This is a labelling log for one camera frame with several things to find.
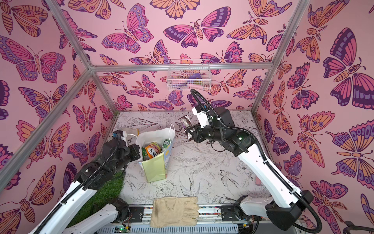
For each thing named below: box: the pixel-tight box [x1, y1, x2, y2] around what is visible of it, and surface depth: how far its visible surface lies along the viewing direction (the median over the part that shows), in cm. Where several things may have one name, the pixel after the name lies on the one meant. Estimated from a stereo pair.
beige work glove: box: [149, 196, 201, 228], surface depth 76 cm
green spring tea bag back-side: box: [161, 138, 171, 153], surface depth 81 cm
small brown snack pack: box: [178, 114, 194, 139], surface depth 64 cm
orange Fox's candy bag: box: [144, 141, 162, 159], surface depth 79 cm
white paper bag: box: [136, 123, 175, 183], surface depth 78 cm
